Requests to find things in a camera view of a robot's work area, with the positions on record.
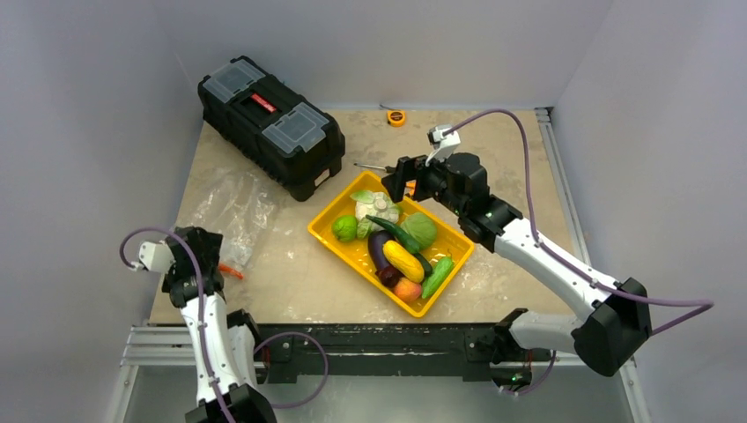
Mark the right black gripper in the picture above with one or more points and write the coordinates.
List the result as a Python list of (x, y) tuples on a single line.
[(412, 177)]

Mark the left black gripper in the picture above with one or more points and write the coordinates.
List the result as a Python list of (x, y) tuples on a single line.
[(211, 244)]

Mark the green wrinkled guava toy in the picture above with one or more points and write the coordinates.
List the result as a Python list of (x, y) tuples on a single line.
[(345, 228)]

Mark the yellow corn toy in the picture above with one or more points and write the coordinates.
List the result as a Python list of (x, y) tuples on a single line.
[(404, 261)]

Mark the clear zip top bag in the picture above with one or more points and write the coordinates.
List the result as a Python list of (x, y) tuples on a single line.
[(237, 204)]

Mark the purple eggplant toy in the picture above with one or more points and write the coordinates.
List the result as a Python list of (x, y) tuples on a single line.
[(387, 274)]

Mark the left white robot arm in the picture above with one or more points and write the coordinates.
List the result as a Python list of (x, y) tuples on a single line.
[(223, 342)]

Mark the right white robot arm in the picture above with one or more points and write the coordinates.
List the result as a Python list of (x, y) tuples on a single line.
[(611, 319)]

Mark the white cauliflower toy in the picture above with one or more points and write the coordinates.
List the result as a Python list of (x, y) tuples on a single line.
[(374, 203)]

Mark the green cabbage toy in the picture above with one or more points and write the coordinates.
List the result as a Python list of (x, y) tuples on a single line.
[(421, 228)]

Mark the orange tape measure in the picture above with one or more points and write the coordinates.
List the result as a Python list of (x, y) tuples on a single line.
[(395, 117)]

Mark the dark green chili pepper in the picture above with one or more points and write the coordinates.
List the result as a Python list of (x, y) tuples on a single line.
[(408, 242)]

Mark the yellow plastic tray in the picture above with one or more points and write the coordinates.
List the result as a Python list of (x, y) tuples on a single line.
[(450, 242)]

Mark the green cucumber toy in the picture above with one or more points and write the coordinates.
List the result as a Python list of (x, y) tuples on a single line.
[(433, 282)]

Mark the orange peach toy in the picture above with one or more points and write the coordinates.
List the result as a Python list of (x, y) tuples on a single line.
[(407, 291)]

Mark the black plastic toolbox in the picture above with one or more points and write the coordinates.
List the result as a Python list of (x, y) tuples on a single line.
[(294, 142)]

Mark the orange-handled pliers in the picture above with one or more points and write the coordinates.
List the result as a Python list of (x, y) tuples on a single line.
[(410, 188)]

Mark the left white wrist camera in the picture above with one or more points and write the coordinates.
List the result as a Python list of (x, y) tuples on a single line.
[(153, 257)]

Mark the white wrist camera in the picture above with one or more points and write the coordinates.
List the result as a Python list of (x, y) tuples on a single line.
[(444, 141), (153, 257)]

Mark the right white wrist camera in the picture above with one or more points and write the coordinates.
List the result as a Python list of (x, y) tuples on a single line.
[(444, 141)]

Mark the yellow-handled screwdriver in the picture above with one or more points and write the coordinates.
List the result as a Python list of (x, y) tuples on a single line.
[(372, 167)]

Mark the aluminium frame rail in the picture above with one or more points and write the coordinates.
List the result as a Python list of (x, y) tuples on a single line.
[(637, 404)]

